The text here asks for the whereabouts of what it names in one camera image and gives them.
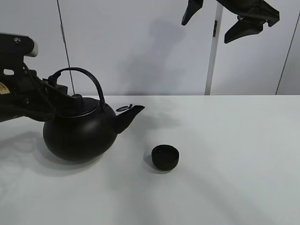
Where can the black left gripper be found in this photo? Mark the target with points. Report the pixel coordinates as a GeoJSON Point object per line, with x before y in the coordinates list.
{"type": "Point", "coordinates": [35, 104]}

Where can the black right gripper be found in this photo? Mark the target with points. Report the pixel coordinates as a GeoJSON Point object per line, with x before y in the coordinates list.
{"type": "Point", "coordinates": [258, 9]}

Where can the black round kettle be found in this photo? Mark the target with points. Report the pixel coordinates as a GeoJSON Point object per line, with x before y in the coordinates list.
{"type": "Point", "coordinates": [89, 135]}

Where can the small black teacup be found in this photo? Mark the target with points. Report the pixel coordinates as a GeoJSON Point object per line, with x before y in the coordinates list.
{"type": "Point", "coordinates": [165, 157]}

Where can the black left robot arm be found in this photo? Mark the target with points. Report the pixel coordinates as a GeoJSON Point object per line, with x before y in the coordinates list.
{"type": "Point", "coordinates": [9, 88]}

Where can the white vertical wall post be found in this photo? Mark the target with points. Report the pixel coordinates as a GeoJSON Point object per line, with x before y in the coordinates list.
{"type": "Point", "coordinates": [213, 50]}

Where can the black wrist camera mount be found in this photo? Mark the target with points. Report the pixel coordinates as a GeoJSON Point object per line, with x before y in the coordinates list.
{"type": "Point", "coordinates": [13, 49]}

